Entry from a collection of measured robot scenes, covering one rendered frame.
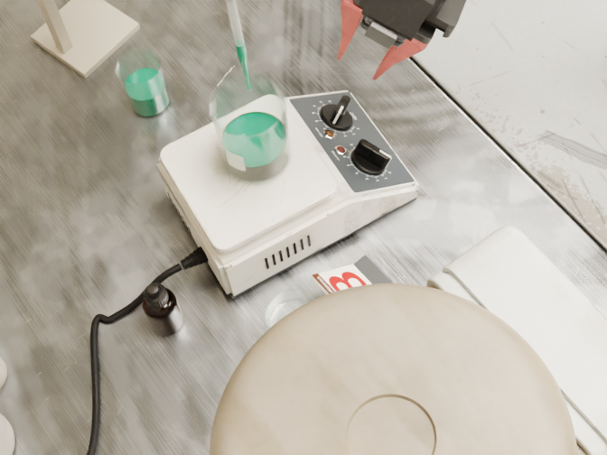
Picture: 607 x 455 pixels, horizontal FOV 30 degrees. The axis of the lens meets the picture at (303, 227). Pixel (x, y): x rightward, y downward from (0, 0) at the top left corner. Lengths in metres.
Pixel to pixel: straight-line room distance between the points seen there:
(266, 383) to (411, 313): 0.05
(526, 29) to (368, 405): 0.88
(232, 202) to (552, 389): 0.66
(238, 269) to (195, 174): 0.09
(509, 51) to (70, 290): 0.48
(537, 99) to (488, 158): 0.08
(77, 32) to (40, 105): 0.09
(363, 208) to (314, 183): 0.06
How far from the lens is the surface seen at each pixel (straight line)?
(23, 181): 1.12
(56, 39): 1.17
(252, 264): 0.97
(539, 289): 0.35
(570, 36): 1.17
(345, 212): 0.98
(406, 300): 0.33
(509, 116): 1.10
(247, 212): 0.95
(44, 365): 1.03
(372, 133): 1.05
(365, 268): 1.01
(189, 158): 0.99
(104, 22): 1.20
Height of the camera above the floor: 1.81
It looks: 61 degrees down
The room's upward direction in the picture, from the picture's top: 9 degrees counter-clockwise
